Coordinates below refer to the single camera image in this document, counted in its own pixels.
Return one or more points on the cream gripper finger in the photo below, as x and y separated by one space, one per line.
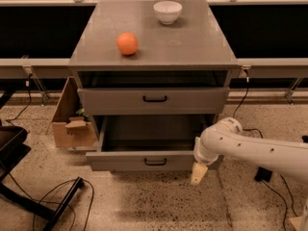
198 172

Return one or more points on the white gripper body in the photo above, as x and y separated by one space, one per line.
201 158

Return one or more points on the grey drawer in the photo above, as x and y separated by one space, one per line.
147 142
153 101

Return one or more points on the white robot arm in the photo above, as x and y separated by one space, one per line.
225 138

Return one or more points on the grey top drawer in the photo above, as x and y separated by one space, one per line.
153 101

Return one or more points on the grey drawer cabinet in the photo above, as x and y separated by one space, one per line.
190 53

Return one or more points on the black power adapter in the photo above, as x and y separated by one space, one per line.
263 175

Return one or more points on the wooden board corner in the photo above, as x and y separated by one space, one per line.
296 222

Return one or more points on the brown cardboard box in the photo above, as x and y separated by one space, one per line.
70 126

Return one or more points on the orange fruit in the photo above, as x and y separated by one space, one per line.
127 44

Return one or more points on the white bowl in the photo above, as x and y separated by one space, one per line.
167 12

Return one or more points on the black chair base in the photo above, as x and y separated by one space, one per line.
47 172

